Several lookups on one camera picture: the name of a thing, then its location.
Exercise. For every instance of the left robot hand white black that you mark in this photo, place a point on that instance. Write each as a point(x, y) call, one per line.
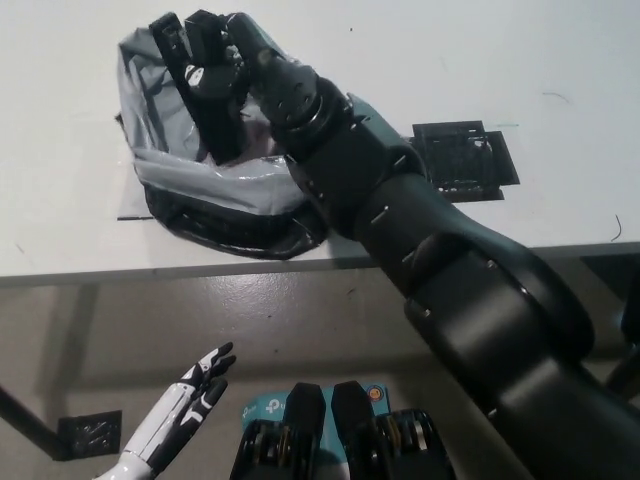
point(175, 405)

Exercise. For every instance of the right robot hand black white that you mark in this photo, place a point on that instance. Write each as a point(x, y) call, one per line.
point(280, 80)

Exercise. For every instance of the grey and black plastic bag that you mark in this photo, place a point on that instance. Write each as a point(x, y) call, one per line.
point(200, 195)

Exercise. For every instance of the black tape patch on floor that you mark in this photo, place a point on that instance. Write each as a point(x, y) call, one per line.
point(92, 432)

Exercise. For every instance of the black table leg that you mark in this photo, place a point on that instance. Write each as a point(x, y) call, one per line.
point(25, 417)
point(616, 272)

